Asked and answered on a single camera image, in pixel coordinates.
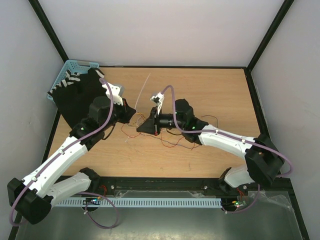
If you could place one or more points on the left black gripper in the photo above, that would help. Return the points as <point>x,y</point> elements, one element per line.
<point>127,111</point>

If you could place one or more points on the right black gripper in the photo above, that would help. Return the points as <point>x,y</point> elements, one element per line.
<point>148,126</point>

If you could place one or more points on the white zip tie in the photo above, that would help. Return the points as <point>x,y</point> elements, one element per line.
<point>141,90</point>

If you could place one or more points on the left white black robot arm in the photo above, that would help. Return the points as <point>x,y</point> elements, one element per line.
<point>37,193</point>

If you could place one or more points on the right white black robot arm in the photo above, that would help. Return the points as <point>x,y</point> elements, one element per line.
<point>262,164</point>

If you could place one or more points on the black striped cloth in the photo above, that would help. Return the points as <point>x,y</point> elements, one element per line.
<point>75,94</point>

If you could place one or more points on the light blue plastic basket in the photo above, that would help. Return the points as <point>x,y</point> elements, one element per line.
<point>73,67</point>

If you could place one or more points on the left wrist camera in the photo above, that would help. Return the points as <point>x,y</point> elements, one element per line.
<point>116,93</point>

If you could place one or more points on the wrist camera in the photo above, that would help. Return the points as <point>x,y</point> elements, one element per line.
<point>116,93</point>
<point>158,100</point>

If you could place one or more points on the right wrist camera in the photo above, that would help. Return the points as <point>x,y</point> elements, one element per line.
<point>158,100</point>

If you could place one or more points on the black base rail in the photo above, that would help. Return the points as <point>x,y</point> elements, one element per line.
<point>208,186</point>

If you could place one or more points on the light blue slotted cable duct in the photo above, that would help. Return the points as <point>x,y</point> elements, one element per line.
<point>127,202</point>

